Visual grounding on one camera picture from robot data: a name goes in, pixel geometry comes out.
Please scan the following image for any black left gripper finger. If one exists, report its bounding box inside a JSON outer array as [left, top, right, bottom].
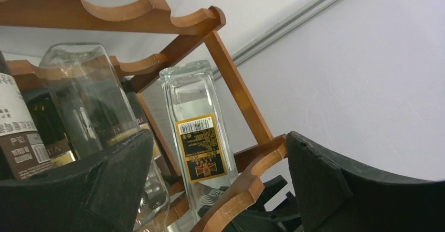
[[1, 129, 153, 231]]

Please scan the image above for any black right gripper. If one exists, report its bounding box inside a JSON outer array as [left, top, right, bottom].
[[198, 131, 445, 232]]

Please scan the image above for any clear bottle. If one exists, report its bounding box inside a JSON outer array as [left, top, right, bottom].
[[160, 60, 238, 223], [38, 43, 171, 232]]

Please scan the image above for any green bottle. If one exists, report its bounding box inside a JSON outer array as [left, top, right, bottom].
[[1, 55, 54, 181]]

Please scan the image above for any dark wine bottle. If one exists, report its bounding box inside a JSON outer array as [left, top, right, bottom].
[[23, 89, 77, 167]]

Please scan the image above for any brown wooden wine rack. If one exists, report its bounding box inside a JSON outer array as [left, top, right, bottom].
[[1, 0, 287, 231]]

